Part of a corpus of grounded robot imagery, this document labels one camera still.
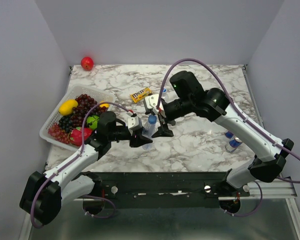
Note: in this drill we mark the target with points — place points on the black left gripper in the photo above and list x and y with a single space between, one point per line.
139 140

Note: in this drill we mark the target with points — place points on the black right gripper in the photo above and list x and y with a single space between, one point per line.
163 119

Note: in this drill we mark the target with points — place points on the blue tinted plastic bottle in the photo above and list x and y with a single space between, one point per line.
148 130

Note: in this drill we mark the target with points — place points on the plain blue bottle cap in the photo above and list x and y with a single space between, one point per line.
152 119

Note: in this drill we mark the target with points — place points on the large clear plastic bottle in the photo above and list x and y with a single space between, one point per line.
165 96

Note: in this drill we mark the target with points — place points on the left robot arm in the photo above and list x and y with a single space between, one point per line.
45 193

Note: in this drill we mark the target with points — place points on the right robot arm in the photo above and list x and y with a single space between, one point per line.
269 157

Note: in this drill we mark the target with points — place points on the yellow m&m candy packet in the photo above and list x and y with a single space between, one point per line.
141 94

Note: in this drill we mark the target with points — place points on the green toy fruit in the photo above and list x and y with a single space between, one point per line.
92 122

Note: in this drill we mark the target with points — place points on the pink dragon fruit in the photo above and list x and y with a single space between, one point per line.
75 136

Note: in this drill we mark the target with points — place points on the white plastic basket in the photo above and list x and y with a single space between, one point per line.
72 93

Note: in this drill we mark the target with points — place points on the dark red grape bunch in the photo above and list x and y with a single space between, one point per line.
85 103

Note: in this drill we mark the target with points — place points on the red bull can rear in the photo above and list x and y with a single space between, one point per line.
229 134

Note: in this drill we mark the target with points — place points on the red bull can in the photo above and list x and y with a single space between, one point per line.
233 144
229 134

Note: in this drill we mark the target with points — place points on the red bull can front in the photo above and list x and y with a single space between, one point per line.
233 144

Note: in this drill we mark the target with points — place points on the dark blue grape bunch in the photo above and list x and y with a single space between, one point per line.
66 123

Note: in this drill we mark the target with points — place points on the yellow mango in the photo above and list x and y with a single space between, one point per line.
67 107

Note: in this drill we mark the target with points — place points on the light red grape bunch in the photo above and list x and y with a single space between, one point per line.
58 134

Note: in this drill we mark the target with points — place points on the red apple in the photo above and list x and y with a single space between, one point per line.
87 63

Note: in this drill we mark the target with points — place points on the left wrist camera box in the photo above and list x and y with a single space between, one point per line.
134 123

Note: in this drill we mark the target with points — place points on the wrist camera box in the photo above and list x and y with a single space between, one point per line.
153 104
134 123

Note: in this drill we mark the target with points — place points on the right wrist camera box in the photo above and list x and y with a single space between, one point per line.
153 104

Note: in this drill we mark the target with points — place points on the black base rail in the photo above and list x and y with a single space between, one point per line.
151 190

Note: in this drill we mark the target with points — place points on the aluminium frame rail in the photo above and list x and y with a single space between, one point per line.
235 80

